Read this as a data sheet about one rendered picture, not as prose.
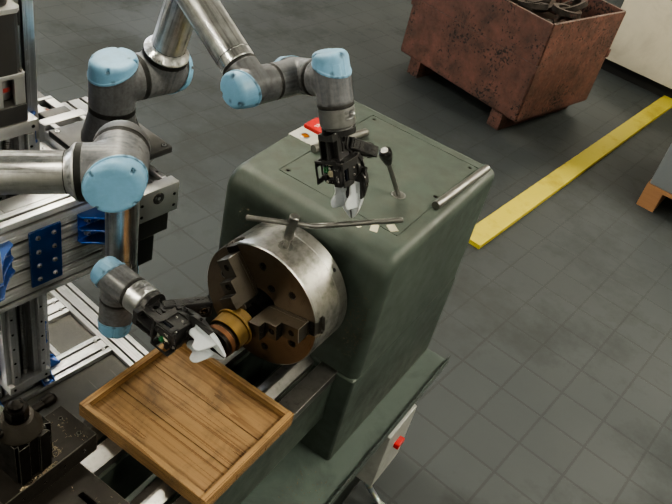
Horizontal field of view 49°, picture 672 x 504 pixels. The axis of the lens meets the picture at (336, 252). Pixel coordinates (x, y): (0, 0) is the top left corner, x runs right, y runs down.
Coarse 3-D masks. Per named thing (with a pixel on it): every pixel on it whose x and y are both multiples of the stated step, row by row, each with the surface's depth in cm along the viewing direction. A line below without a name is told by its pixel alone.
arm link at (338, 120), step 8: (320, 112) 150; (328, 112) 149; (336, 112) 148; (344, 112) 149; (352, 112) 150; (320, 120) 151; (328, 120) 150; (336, 120) 149; (344, 120) 150; (352, 120) 151; (328, 128) 150; (336, 128) 150; (344, 128) 150
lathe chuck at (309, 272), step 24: (240, 240) 167; (264, 240) 162; (216, 264) 171; (264, 264) 162; (288, 264) 158; (312, 264) 162; (216, 288) 175; (264, 288) 165; (288, 288) 161; (312, 288) 159; (216, 312) 179; (312, 312) 160; (336, 312) 167; (264, 336) 172; (312, 336) 163; (288, 360) 171
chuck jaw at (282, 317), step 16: (272, 304) 166; (256, 320) 161; (272, 320) 161; (288, 320) 161; (304, 320) 161; (320, 320) 163; (256, 336) 161; (272, 336) 161; (288, 336) 161; (304, 336) 162
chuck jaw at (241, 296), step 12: (240, 252) 164; (228, 264) 162; (240, 264) 164; (228, 276) 164; (240, 276) 163; (228, 288) 163; (240, 288) 163; (252, 288) 165; (228, 300) 161; (240, 300) 162
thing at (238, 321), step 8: (224, 312) 160; (232, 312) 159; (240, 312) 161; (216, 320) 158; (224, 320) 158; (232, 320) 158; (240, 320) 159; (248, 320) 161; (216, 328) 156; (224, 328) 157; (232, 328) 157; (240, 328) 158; (248, 328) 159; (224, 336) 156; (232, 336) 157; (240, 336) 158; (248, 336) 160; (224, 344) 156; (232, 344) 157; (240, 344) 159; (232, 352) 158
